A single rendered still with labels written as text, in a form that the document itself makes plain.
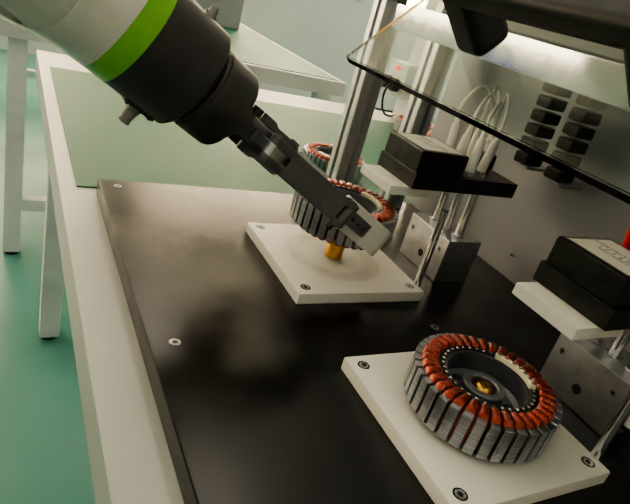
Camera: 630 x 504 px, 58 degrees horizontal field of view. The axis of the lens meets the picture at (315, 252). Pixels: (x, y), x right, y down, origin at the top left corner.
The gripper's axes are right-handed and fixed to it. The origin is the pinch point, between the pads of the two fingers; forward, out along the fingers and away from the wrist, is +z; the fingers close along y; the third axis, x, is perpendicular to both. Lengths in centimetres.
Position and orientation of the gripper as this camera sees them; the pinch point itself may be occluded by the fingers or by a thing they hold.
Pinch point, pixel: (342, 208)
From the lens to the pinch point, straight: 59.3
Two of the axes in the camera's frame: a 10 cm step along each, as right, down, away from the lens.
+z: 6.2, 4.6, 6.3
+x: 6.6, -7.4, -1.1
